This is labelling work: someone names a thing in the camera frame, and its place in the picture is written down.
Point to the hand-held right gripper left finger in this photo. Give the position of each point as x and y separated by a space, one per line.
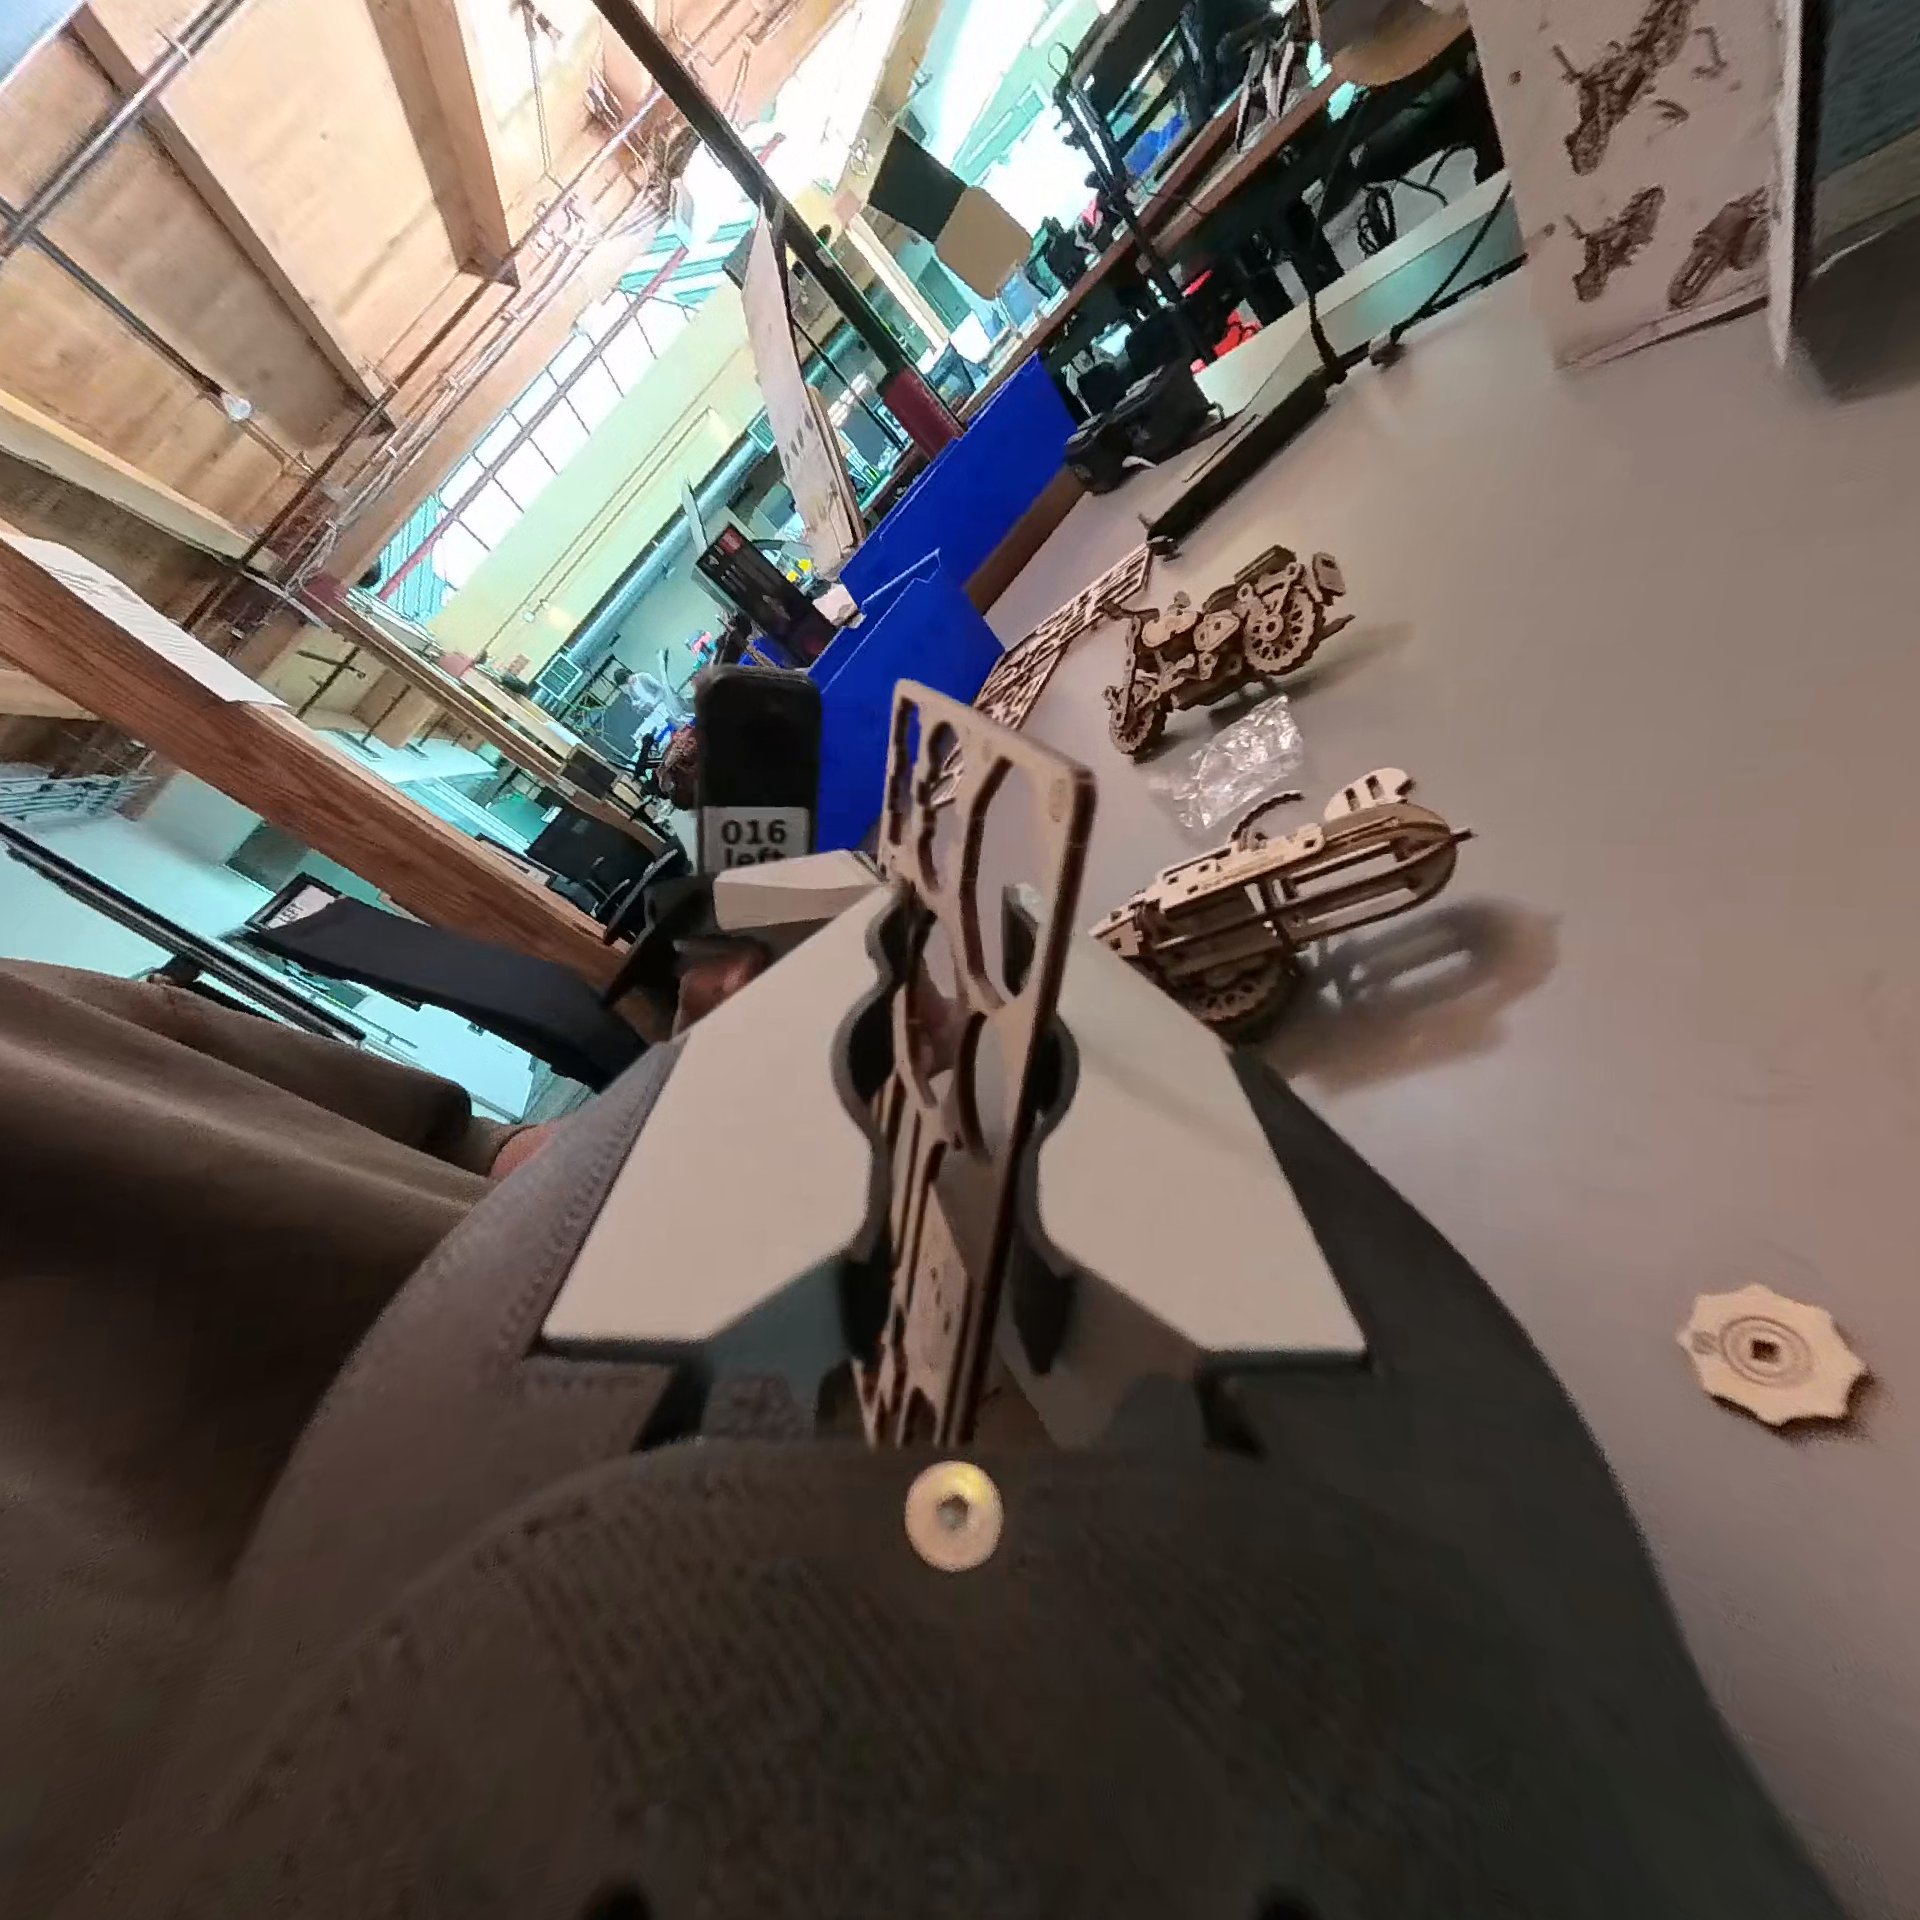
719 1186

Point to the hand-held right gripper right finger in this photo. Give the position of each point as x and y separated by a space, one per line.
1200 1199

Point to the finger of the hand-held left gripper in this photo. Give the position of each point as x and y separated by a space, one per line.
781 898

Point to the wooden parts sheet with slots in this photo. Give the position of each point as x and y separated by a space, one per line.
1049 841

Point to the person's left forearm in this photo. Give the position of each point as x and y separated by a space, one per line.
526 1148

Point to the grey desk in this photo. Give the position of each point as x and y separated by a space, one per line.
1650 974

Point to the person's left hand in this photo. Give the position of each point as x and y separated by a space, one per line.
714 989

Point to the black printed box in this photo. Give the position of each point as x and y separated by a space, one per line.
758 592

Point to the blue storage bin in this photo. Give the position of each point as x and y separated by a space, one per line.
975 464
915 658

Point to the wooden sidecar model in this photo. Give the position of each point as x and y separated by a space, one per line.
1246 915

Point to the white standing poster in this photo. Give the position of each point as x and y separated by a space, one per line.
801 404

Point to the crumpled clear plastic bag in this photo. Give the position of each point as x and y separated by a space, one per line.
1223 763

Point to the wooden beam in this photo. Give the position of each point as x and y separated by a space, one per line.
301 782

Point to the wooden motorcycle model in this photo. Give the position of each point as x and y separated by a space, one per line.
1216 645

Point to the black equipment box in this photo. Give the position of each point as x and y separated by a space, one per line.
1142 427

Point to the wooden octagonal disc piece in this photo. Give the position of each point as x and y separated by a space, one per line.
1770 1356

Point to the white paper notice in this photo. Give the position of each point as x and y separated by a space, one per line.
150 621

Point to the white table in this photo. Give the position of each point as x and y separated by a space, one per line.
1381 284

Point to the white printed model box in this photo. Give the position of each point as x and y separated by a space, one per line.
1636 149

